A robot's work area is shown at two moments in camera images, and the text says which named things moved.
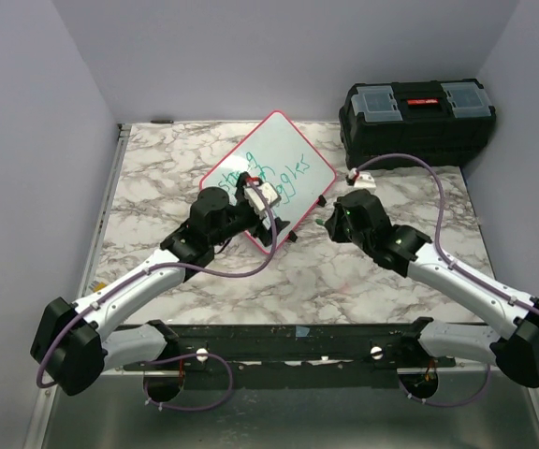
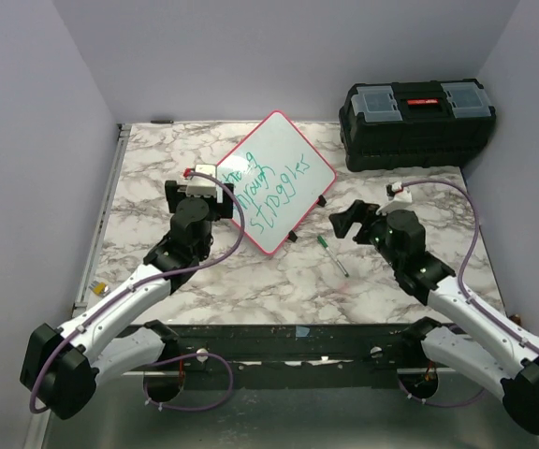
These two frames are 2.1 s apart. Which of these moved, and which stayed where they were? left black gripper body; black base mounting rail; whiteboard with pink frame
Moved: left black gripper body
Stayed: whiteboard with pink frame; black base mounting rail
